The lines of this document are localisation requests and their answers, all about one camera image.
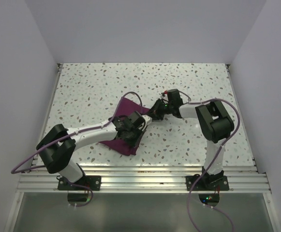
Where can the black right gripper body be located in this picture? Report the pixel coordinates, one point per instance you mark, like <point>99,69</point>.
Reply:
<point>164,109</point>

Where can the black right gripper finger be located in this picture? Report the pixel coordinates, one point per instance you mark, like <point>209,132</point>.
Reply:
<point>156,109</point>
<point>158,118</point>

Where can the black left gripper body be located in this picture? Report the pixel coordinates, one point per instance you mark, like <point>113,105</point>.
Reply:
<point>132,138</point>

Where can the purple cloth mat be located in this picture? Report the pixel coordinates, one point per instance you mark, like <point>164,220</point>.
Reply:
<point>126,107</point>

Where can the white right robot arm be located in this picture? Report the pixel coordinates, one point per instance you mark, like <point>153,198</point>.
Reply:
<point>215,123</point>

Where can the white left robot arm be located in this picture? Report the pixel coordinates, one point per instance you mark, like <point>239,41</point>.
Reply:
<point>57,147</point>

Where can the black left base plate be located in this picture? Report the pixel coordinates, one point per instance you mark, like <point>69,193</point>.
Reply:
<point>92,181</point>

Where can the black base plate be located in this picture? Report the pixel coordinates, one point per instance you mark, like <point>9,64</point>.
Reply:
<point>92,181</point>
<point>196,182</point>

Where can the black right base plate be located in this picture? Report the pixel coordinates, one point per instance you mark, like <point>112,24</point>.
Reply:
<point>196,182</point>

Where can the aluminium rail frame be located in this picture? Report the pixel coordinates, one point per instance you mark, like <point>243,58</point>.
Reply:
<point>146,192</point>

